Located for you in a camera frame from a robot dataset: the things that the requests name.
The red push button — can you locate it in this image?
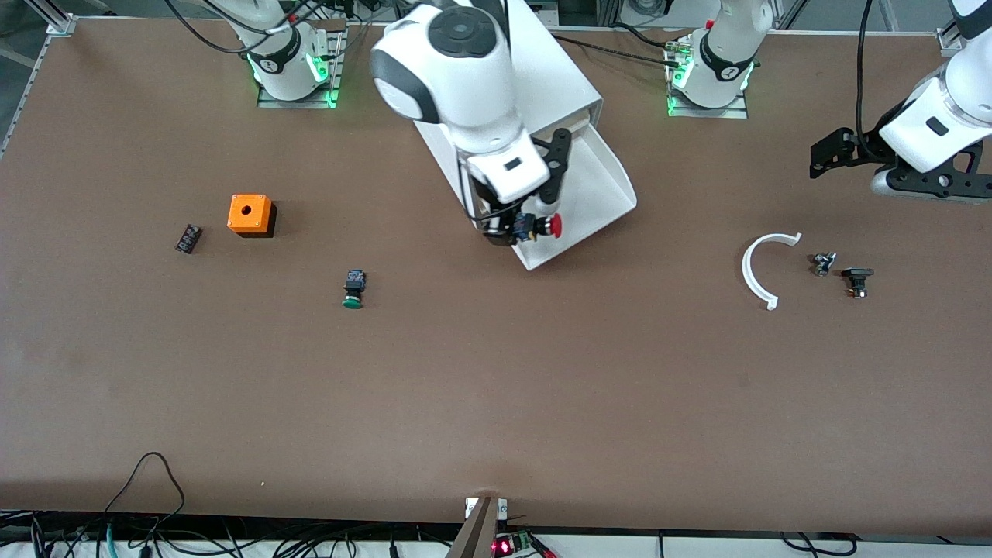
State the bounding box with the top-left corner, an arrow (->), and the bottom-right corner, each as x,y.
515,212 -> 564,242

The white drawer cabinet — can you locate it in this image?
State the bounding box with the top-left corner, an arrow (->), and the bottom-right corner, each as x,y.
383,0 -> 605,230

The white curved plastic piece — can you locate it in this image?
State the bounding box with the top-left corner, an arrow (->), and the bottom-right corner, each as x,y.
742,232 -> 803,312

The orange box with hole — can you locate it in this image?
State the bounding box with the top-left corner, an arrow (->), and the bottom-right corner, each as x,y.
226,193 -> 278,239

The circuit board with red LED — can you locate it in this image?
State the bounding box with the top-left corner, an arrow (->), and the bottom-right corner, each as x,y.
491,530 -> 557,558

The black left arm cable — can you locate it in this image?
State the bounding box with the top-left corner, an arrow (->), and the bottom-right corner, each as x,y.
854,0 -> 884,160

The black button switch part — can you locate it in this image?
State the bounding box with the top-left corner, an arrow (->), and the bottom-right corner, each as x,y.
841,267 -> 876,299

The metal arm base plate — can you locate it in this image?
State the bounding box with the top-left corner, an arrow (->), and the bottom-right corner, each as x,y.
257,22 -> 347,110
666,33 -> 750,120

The black cable behind cabinet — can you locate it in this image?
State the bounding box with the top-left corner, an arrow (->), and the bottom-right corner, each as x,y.
552,34 -> 684,67

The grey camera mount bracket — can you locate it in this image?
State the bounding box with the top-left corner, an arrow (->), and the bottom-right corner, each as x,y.
445,496 -> 509,558

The black cable bundle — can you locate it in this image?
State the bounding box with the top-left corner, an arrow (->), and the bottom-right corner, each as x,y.
0,510 -> 466,558

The thin black looped cable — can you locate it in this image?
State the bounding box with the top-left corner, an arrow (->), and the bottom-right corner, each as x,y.
103,451 -> 187,518

